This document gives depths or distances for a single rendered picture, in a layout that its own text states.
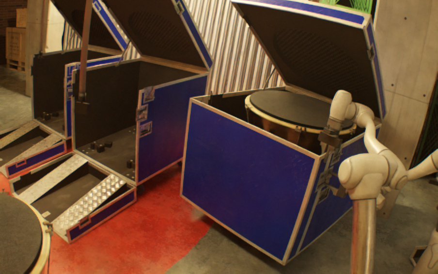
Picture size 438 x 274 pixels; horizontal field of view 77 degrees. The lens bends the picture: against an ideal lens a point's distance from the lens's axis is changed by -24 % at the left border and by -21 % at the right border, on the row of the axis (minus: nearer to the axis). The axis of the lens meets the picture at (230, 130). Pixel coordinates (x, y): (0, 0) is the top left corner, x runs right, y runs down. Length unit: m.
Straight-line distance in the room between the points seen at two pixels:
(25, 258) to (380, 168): 1.34
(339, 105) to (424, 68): 1.41
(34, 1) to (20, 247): 4.54
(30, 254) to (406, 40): 2.94
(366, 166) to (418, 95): 1.84
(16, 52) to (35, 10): 2.41
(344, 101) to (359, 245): 0.81
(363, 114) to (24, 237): 1.70
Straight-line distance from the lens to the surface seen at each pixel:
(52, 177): 3.06
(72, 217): 2.62
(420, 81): 3.03
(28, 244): 1.28
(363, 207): 1.30
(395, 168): 1.38
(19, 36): 7.51
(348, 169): 1.26
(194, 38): 2.90
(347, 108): 1.81
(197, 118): 2.36
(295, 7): 2.14
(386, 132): 3.09
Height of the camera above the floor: 1.64
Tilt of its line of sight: 21 degrees down
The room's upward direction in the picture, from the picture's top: 9 degrees clockwise
